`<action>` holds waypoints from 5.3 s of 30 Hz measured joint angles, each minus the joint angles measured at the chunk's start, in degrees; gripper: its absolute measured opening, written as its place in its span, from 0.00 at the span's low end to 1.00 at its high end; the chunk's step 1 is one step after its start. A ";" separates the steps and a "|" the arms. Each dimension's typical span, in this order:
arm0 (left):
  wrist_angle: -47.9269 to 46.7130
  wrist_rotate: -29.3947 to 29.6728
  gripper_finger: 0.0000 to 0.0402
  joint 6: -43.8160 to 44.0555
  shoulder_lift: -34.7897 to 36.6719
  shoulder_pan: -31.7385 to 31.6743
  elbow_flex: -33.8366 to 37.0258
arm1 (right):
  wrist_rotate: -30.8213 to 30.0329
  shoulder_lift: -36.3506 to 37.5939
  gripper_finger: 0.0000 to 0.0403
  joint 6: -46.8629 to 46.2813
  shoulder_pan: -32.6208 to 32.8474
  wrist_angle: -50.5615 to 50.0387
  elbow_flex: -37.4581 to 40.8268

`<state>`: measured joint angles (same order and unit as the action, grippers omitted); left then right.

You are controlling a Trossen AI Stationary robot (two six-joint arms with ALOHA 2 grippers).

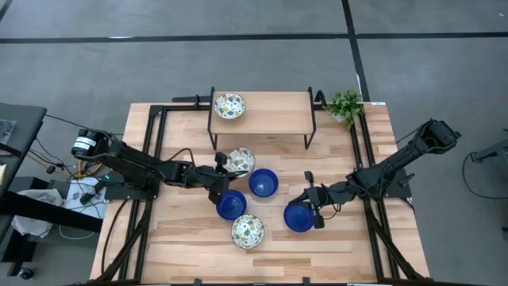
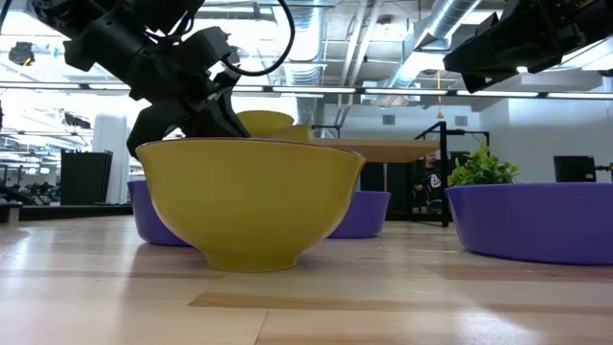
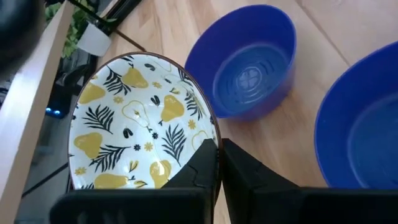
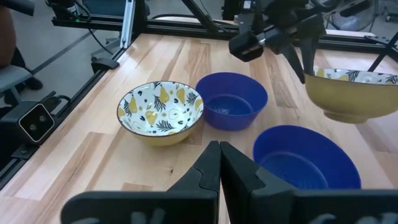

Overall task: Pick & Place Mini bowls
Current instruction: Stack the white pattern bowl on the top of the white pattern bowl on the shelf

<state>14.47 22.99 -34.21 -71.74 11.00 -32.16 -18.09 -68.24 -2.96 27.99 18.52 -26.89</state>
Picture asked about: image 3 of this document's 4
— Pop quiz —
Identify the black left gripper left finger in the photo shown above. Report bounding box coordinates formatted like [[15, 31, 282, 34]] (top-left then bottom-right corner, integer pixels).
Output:
[[49, 138, 219, 224]]

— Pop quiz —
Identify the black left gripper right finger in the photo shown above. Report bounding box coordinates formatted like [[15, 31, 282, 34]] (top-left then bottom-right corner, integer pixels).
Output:
[[221, 139, 398, 224]]

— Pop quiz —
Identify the pear print ceramic bowl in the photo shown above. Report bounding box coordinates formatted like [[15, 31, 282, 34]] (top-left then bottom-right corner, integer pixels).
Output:
[[67, 51, 223, 203]]

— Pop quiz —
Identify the blue plastic bowl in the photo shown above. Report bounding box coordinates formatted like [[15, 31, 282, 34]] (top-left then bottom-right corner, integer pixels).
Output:
[[313, 40, 398, 190], [184, 3, 298, 122]]

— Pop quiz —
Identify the green plant in white pot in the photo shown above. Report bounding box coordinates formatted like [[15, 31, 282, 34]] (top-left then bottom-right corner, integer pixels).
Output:
[[45, 0, 118, 58]]

